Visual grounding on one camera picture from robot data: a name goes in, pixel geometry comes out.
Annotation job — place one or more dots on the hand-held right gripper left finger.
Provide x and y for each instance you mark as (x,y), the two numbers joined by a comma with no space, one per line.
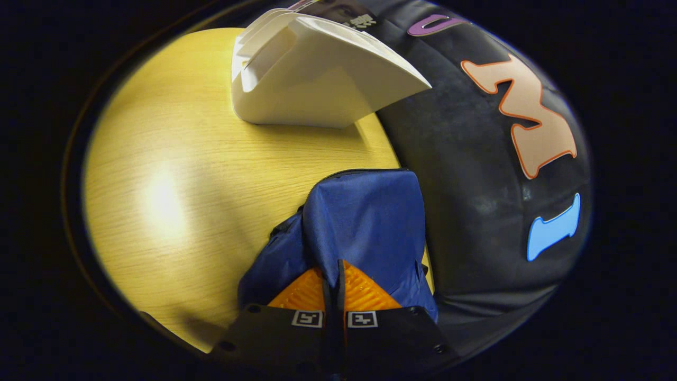
(280,341)

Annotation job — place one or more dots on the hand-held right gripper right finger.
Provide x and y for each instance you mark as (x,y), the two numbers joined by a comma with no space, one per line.
(391,341)

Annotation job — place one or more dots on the blue schoolbag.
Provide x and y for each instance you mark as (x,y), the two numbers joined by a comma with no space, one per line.
(365,222)

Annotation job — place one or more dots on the white bookshelf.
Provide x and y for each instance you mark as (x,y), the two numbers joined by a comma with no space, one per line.
(317,84)

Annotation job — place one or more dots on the black backdrop cloth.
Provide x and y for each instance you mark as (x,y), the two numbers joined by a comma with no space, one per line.
(455,159)

